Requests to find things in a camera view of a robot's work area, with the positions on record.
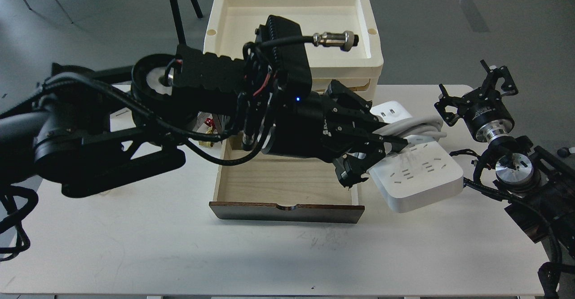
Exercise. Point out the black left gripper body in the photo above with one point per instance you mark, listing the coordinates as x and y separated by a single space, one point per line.
298 131

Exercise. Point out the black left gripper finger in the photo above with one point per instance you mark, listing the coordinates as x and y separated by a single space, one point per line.
349 125
350 169

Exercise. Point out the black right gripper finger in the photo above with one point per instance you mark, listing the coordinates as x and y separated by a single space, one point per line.
445 100
498 79

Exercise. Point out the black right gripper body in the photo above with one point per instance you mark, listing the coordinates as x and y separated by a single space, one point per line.
482 108

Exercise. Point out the white power strip with cable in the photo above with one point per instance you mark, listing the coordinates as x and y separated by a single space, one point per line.
423 172

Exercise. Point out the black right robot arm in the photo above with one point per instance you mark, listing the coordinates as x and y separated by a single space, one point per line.
537 185

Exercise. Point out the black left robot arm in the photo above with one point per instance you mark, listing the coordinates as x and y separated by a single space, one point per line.
93 131

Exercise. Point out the open wooden drawer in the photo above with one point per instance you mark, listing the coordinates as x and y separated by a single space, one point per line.
274 188

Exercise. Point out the cream plastic tray stack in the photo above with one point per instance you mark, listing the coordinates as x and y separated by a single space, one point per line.
232 23

